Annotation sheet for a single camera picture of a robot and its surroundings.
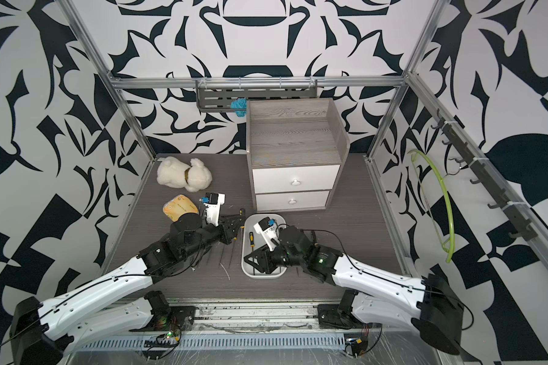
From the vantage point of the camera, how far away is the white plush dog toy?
1007 mm

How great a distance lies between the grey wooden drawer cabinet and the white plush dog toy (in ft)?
0.93

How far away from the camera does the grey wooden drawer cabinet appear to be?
0.77m
